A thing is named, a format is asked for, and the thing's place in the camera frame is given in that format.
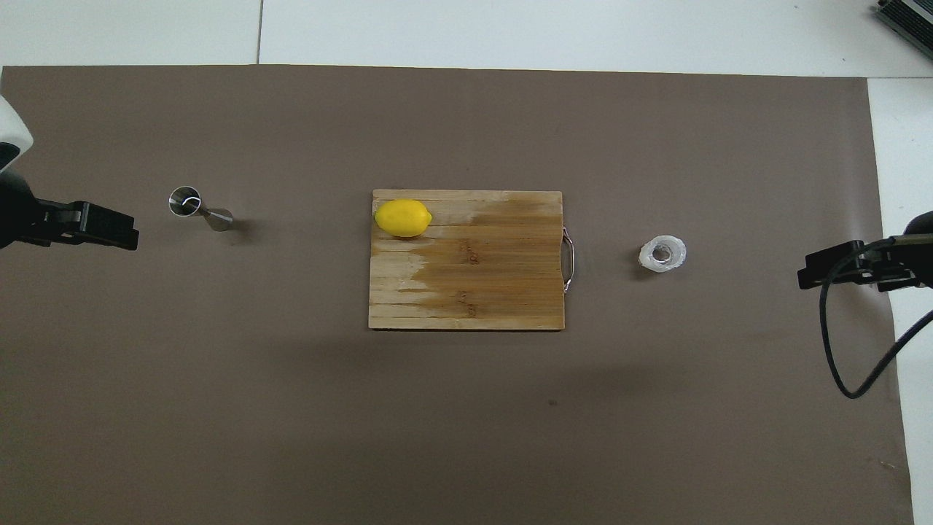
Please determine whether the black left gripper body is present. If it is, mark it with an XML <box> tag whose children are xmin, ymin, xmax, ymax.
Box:
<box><xmin>0</xmin><ymin>171</ymin><xmax>46</xmax><ymax>250</ymax></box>

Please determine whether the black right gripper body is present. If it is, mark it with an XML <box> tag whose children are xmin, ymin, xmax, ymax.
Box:
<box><xmin>900</xmin><ymin>211</ymin><xmax>933</xmax><ymax>287</ymax></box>

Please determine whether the steel double jigger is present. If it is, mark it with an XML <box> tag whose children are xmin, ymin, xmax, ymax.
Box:
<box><xmin>168</xmin><ymin>186</ymin><xmax>235</xmax><ymax>233</ymax></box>

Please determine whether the grey ribbed metal device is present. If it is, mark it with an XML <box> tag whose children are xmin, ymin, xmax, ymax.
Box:
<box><xmin>875</xmin><ymin>0</ymin><xmax>933</xmax><ymax>53</ymax></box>

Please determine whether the brown paper table mat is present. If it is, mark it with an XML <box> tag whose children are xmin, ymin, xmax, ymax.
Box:
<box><xmin>0</xmin><ymin>64</ymin><xmax>916</xmax><ymax>525</ymax></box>

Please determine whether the yellow lemon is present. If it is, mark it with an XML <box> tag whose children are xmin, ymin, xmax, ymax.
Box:
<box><xmin>374</xmin><ymin>199</ymin><xmax>433</xmax><ymax>239</ymax></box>

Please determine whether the wooden cutting board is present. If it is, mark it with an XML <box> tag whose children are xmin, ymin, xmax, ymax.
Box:
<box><xmin>368</xmin><ymin>190</ymin><xmax>577</xmax><ymax>332</ymax></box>

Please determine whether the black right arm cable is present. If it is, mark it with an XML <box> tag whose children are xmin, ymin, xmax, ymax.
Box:
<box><xmin>819</xmin><ymin>233</ymin><xmax>933</xmax><ymax>400</ymax></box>

